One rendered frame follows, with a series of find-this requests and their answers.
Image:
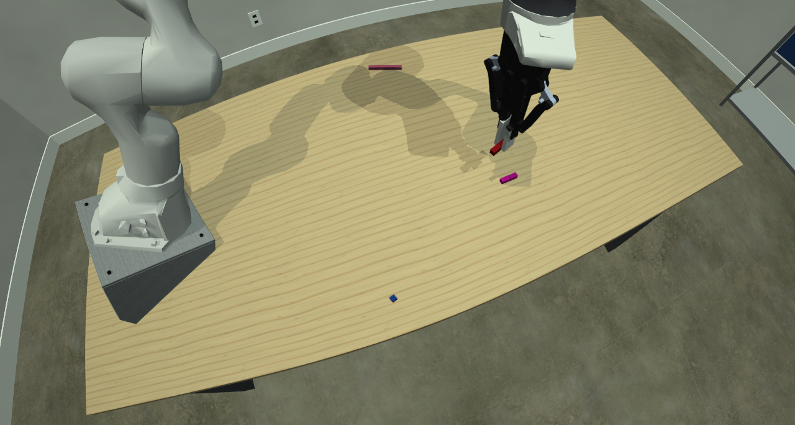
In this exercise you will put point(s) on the pink rod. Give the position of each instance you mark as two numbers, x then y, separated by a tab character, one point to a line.
385	67

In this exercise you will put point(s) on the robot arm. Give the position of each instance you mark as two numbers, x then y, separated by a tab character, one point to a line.
118	78

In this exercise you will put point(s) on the dark red rod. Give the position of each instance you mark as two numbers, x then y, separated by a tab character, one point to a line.
496	148

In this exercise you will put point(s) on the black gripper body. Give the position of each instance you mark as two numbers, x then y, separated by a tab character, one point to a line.
508	60

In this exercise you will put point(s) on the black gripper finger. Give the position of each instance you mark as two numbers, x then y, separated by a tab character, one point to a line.
517	122
502	102

